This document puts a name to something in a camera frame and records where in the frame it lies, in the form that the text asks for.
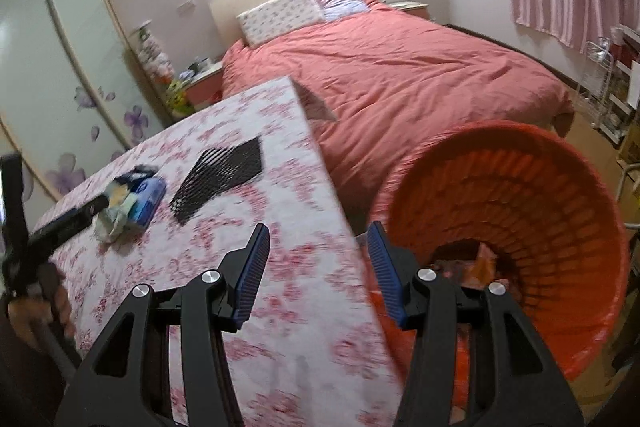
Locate pink floral tablecloth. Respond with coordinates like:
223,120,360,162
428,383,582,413
49,78,400,426

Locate white wire rack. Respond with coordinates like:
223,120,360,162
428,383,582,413
574,25,639,147

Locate coral pink duvet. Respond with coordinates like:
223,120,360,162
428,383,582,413
222,0,574,213

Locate person's left hand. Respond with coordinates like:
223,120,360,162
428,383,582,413
8,284,76,352

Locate stack of plush toys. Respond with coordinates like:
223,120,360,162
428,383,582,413
134,20,195,119

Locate far bedside table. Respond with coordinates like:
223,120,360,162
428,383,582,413
388,1,430,20

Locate black mesh mat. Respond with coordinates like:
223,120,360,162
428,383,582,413
169,136,262,225

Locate floral glass wardrobe doors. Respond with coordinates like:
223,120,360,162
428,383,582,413
1,0,170,228

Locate white floral pillow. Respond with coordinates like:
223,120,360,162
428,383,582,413
236,0,324,49

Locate orange plastic trash basket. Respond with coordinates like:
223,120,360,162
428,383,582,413
369,121,629,381

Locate pink bedside table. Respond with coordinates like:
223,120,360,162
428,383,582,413
180,57,224,110

